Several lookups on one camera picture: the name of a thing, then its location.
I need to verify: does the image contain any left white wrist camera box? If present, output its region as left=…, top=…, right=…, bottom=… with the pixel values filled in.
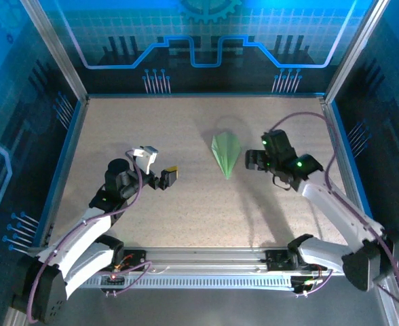
left=131, top=145, right=159, bottom=176

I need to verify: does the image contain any white cable connector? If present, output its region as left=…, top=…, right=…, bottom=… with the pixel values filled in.
left=291, top=276, right=324, bottom=293

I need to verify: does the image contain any blue table edge strip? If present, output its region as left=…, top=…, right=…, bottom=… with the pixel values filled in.
left=32, top=97, right=85, bottom=248
left=330, top=100, right=383, bottom=247

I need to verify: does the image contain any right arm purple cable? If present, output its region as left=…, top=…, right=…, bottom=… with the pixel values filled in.
left=270, top=111, right=399, bottom=308

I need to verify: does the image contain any small LED circuit board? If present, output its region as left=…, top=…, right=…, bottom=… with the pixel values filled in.
left=99, top=261, right=128, bottom=285

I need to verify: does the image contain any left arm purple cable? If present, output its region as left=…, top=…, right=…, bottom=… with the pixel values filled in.
left=25, top=149, right=153, bottom=323

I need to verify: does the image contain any aluminium cross rail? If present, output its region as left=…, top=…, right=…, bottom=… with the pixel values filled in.
left=26, top=247, right=389, bottom=274

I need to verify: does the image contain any grey metal plate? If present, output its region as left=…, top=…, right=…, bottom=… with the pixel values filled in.
left=2, top=264, right=399, bottom=326

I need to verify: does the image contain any green paper sheet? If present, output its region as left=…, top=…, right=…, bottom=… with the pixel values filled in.
left=211, top=132, right=243, bottom=180

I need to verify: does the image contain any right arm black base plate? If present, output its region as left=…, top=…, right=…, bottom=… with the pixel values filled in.
left=265, top=249, right=328, bottom=272

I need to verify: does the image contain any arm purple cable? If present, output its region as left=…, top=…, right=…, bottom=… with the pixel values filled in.
left=25, top=149, right=153, bottom=323
left=270, top=111, right=399, bottom=308

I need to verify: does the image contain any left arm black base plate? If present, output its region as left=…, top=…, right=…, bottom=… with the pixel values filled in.
left=97, top=249, right=149, bottom=272

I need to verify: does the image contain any slotted grey cable duct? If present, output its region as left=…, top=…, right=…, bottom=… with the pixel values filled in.
left=80, top=274, right=294, bottom=289

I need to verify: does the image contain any aluminium side rail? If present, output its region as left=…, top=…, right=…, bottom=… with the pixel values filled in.
left=38, top=98, right=91, bottom=248
left=321, top=98, right=374, bottom=247

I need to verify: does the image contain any aluminium frame post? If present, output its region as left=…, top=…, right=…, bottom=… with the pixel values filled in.
left=18, top=0, right=90, bottom=105
left=323, top=0, right=392, bottom=105

